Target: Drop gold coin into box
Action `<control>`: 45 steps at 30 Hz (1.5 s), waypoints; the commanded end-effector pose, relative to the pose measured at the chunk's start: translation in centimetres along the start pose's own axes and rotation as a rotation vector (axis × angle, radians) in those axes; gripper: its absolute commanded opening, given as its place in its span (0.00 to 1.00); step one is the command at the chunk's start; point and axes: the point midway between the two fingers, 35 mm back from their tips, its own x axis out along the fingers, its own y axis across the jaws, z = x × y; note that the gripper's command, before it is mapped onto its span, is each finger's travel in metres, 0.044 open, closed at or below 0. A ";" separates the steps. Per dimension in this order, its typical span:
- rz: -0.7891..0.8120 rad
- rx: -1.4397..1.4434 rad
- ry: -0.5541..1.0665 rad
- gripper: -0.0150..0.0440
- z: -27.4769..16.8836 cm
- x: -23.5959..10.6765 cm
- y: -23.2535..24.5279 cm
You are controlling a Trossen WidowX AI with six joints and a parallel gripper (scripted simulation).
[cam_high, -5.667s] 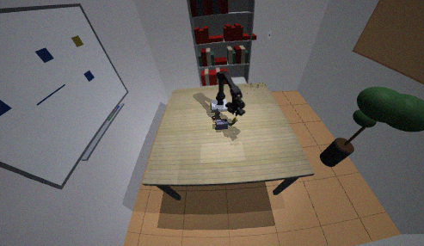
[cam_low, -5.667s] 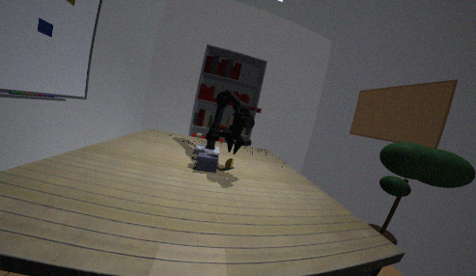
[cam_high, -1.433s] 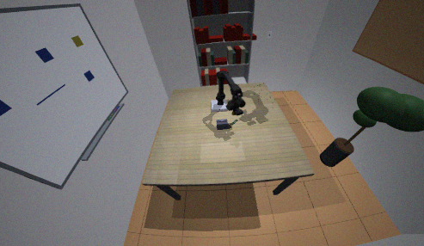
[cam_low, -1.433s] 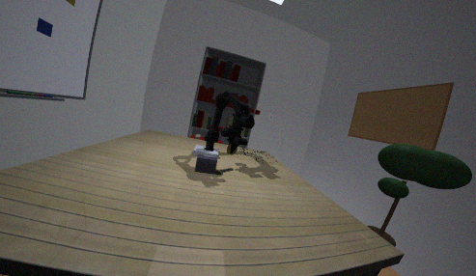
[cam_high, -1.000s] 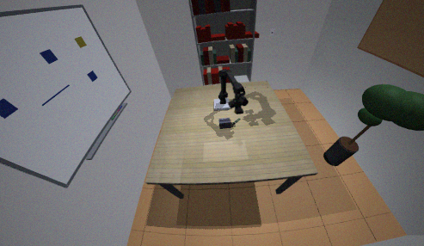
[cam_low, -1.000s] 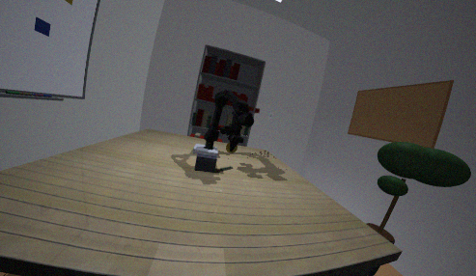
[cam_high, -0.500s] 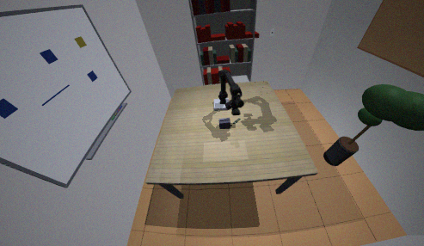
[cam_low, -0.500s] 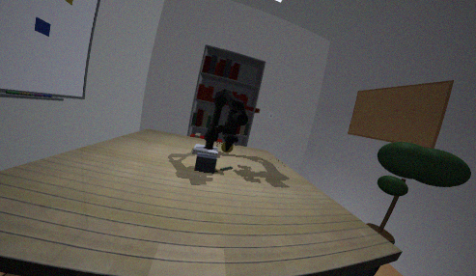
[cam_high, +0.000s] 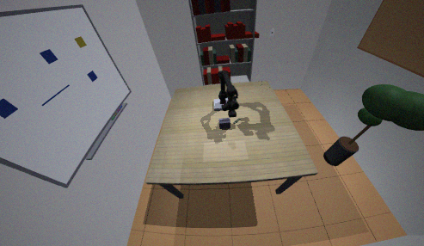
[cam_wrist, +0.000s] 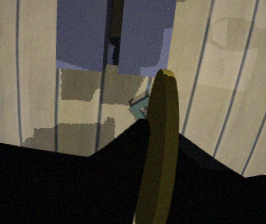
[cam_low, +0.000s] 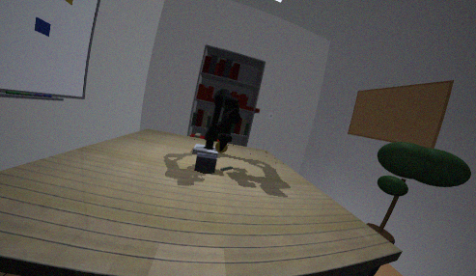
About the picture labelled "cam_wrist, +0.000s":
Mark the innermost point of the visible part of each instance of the gold disc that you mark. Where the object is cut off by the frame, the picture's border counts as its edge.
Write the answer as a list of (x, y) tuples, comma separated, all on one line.
[(161, 162)]

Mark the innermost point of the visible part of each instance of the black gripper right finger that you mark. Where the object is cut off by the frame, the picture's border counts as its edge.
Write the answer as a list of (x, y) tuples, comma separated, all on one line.
[(207, 192)]

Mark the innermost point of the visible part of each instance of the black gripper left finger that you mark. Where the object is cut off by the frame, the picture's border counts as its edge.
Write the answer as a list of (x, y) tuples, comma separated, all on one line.
[(46, 187)]

